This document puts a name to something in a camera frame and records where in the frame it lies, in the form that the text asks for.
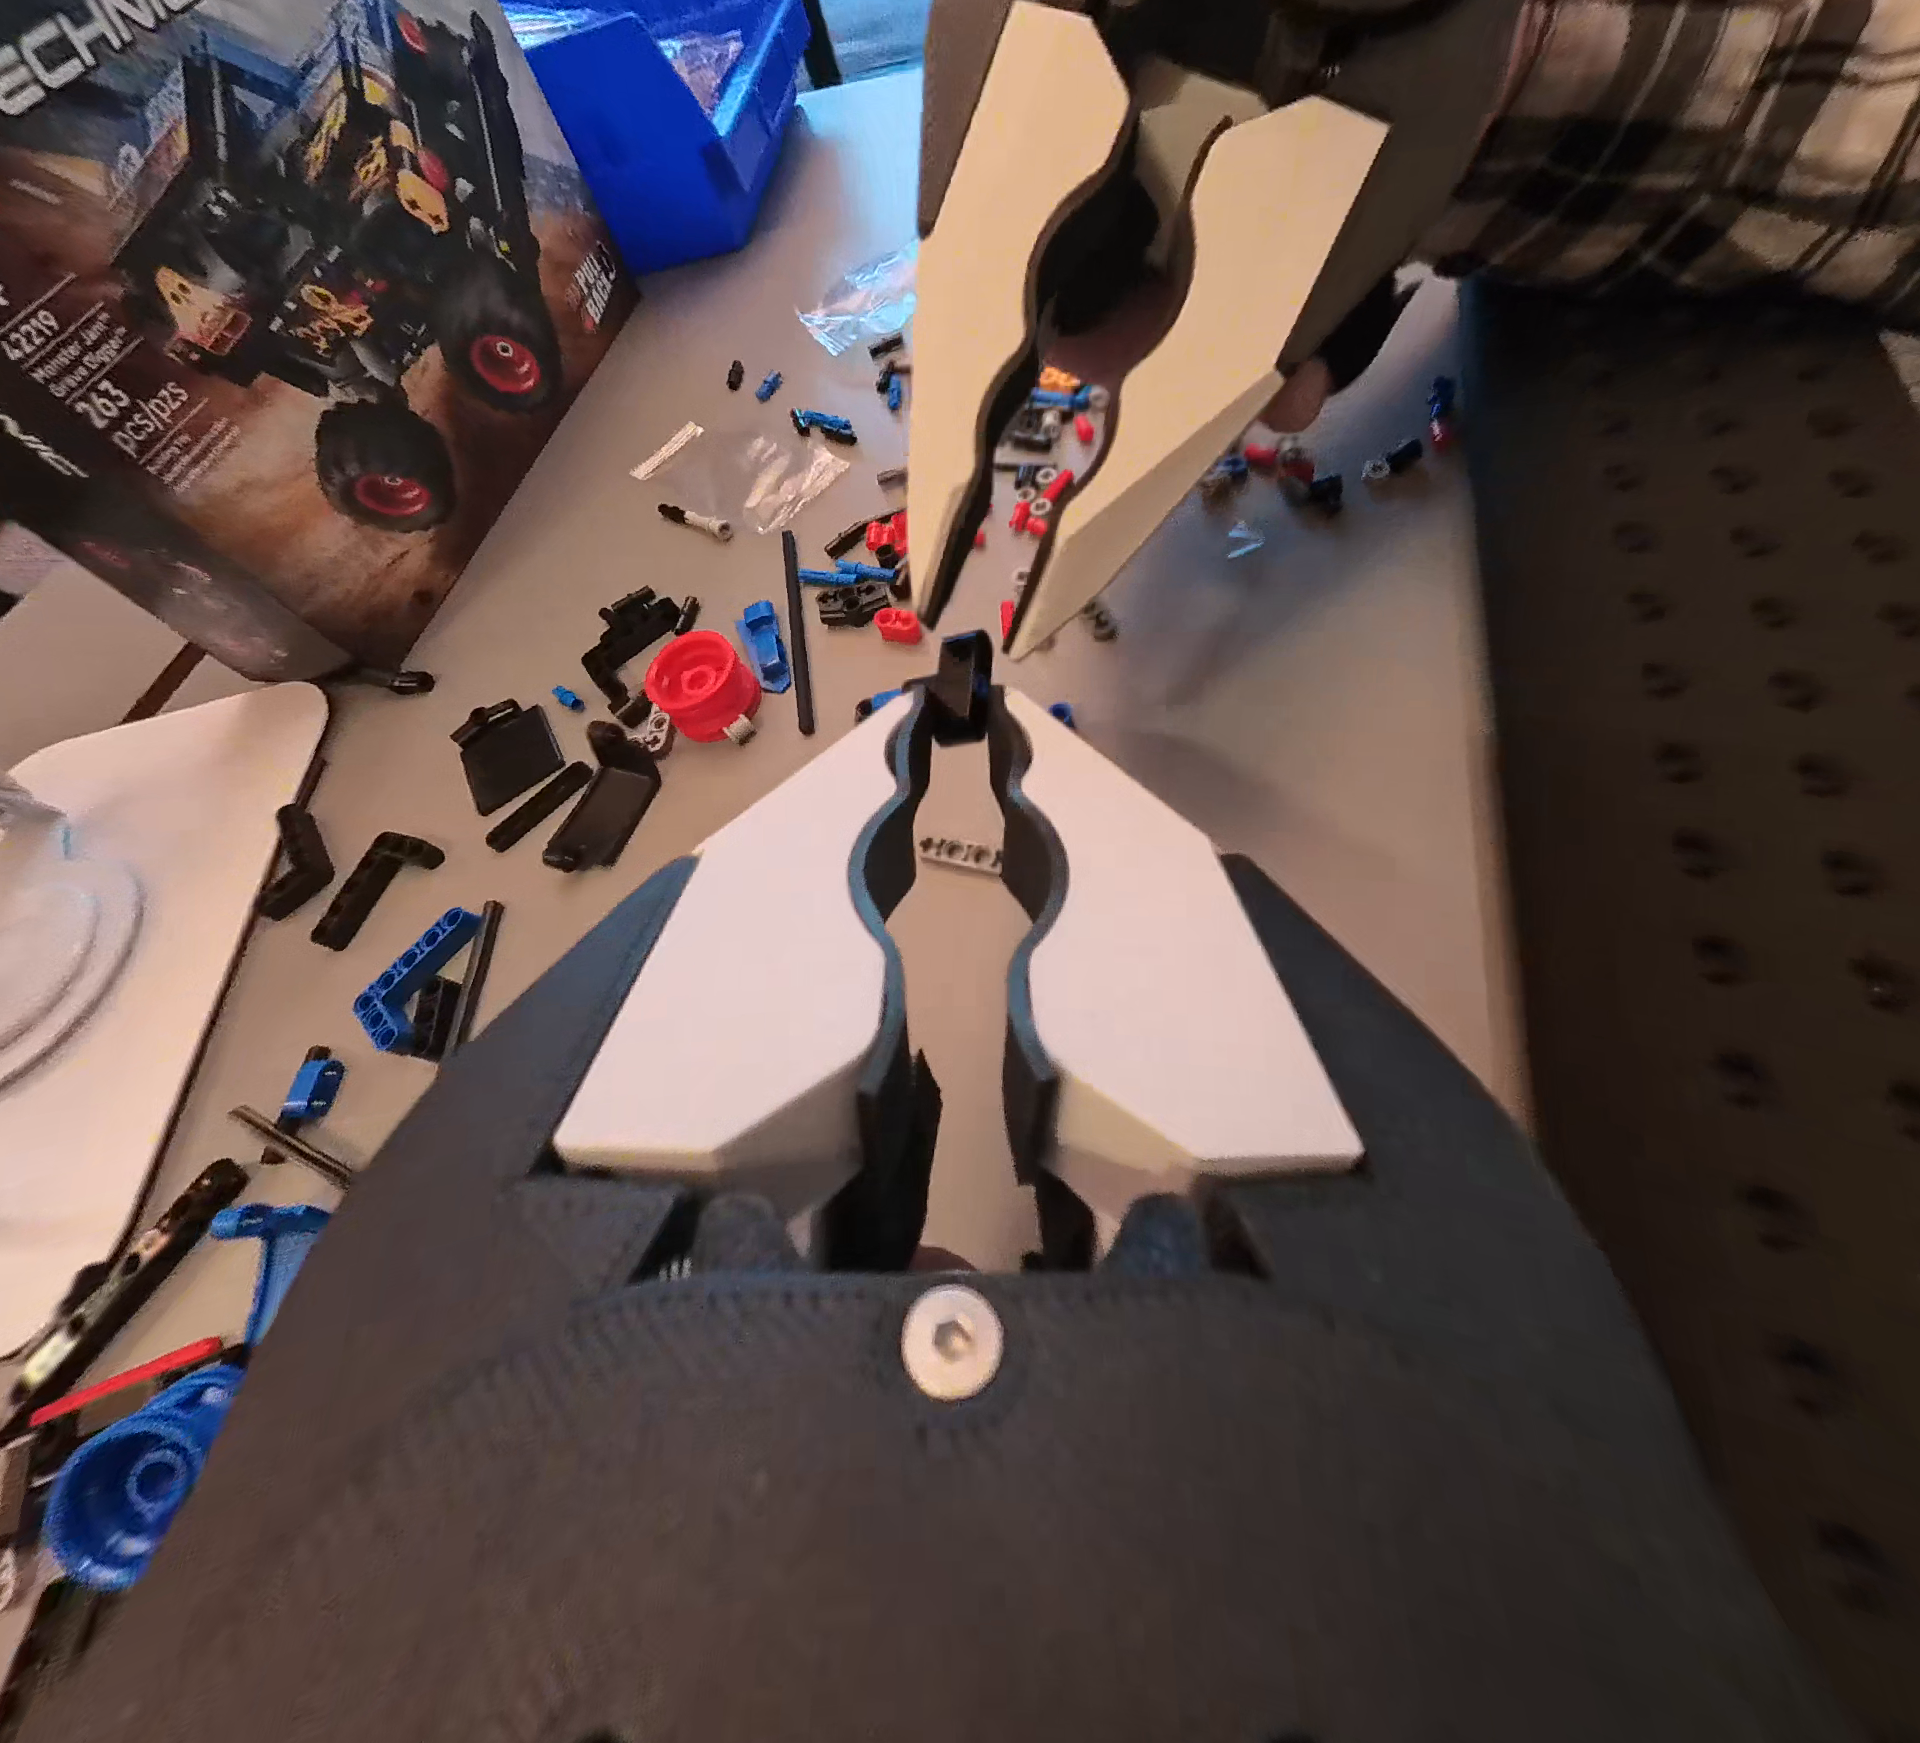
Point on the long black axle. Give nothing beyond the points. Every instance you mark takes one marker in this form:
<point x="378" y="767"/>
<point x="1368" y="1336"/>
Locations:
<point x="291" y="1146"/>
<point x="798" y="631"/>

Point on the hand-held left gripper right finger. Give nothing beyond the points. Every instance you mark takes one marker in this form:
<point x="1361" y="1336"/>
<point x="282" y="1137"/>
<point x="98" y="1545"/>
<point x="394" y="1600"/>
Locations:
<point x="1201" y="1021"/>

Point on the medium black axle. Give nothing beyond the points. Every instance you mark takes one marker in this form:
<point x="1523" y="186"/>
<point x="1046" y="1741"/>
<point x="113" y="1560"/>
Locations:
<point x="476" y="970"/>

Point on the black connector with blue pin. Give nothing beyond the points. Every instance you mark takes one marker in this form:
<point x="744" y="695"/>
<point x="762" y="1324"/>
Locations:
<point x="961" y="685"/>

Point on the blue curved panel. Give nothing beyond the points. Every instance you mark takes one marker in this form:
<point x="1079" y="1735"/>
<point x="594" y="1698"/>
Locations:
<point x="765" y="647"/>

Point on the black square panel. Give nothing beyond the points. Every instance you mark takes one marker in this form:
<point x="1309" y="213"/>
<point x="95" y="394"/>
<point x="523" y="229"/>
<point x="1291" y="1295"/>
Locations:
<point x="611" y="800"/>
<point x="507" y="760"/>

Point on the short black holed beam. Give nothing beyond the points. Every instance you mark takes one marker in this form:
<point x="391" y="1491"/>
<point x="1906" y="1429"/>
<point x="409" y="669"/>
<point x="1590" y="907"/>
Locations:
<point x="543" y="809"/>
<point x="432" y="1021"/>

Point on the grey desk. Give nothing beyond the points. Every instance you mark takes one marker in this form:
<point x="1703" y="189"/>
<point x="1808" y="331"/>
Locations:
<point x="1291" y="718"/>

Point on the cluster of blue black pins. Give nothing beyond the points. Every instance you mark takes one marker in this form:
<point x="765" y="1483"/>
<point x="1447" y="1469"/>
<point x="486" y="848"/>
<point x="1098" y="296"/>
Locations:
<point x="830" y="427"/>

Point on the small clear plastic bag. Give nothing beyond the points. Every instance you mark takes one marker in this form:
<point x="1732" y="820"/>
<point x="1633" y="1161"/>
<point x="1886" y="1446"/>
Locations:
<point x="861" y="303"/>

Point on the white book stand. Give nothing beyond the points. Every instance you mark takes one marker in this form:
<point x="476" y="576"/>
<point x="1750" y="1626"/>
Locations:
<point x="176" y="872"/>

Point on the red short beam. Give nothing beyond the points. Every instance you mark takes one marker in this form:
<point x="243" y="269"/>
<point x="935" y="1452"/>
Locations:
<point x="893" y="631"/>

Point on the clear small piece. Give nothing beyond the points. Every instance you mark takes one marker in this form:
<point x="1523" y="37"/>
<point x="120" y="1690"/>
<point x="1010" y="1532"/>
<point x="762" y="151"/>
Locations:
<point x="1240" y="542"/>

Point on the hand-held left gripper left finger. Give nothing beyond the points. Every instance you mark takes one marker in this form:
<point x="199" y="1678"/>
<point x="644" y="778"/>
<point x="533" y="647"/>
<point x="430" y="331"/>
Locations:
<point x="703" y="1021"/>

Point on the pile of small pins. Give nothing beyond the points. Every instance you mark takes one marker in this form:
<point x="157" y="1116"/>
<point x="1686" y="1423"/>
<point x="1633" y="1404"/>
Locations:
<point x="1046" y="427"/>

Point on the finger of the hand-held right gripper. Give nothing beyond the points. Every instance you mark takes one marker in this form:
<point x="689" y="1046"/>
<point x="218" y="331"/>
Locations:
<point x="994" y="213"/>
<point x="1240" y="276"/>

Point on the blue angled beam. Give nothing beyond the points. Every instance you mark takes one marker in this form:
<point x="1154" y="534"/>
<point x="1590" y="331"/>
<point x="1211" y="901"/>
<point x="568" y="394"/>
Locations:
<point x="394" y="984"/>

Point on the black beam with connector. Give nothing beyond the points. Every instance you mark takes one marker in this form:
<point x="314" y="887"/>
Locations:
<point x="130" y="1268"/>

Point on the red wheel rim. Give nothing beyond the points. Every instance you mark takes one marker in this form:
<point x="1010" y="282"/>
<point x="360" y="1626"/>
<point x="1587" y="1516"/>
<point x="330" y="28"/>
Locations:
<point x="696" y="685"/>

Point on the toy truck set box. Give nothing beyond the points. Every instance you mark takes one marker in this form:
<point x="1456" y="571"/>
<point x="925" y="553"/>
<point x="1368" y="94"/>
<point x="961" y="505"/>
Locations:
<point x="221" y="276"/>

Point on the person's right hand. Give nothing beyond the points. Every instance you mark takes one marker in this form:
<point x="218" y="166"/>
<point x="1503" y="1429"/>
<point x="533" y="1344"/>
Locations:
<point x="1299" y="401"/>

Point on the red axle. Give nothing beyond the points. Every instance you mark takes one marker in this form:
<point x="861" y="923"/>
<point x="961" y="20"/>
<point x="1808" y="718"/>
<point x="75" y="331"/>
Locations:
<point x="121" y="1388"/>

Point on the blue wheel rim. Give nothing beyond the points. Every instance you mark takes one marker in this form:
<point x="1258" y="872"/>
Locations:
<point x="130" y="1491"/>

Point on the grey thin beam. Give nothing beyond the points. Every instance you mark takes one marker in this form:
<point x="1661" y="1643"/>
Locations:
<point x="961" y="853"/>

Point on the blue divided storage bin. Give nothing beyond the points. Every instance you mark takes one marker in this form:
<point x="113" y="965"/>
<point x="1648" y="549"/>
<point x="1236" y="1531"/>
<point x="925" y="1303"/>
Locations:
<point x="662" y="125"/>

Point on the person's right forearm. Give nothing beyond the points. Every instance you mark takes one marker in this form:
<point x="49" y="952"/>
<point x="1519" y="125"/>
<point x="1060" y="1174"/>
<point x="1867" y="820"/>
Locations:
<point x="1699" y="80"/>

